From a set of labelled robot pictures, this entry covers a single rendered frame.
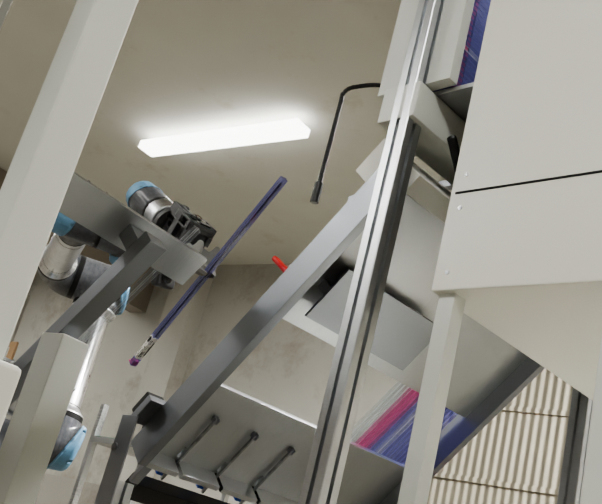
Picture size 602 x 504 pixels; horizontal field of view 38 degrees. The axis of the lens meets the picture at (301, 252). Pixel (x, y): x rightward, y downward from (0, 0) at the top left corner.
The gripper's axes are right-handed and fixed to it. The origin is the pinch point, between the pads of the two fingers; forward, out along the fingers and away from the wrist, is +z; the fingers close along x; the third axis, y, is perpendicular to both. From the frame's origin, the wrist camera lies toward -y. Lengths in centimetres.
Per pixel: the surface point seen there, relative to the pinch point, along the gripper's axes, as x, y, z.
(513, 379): 70, 10, 27
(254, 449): 23.1, -27.0, 14.4
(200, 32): 114, 40, -242
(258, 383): 344, -157, -313
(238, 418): 14.2, -20.9, 14.6
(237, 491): 23.4, -36.1, 16.4
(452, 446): 68, -10, 25
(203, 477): 14.2, -35.1, 15.0
